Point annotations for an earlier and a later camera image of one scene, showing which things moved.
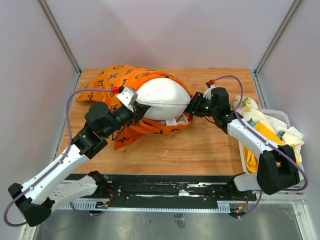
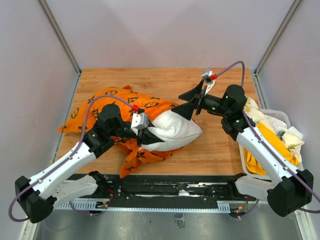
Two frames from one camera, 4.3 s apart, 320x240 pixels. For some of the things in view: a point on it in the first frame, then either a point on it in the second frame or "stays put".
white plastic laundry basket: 247,181 stays put
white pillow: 168,98 → 175,130
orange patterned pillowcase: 99,90 → 132,157
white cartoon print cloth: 247,108 stays put
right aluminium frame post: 293,8 stays put
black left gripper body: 121,117 → 122,131
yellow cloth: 252,159 stays put
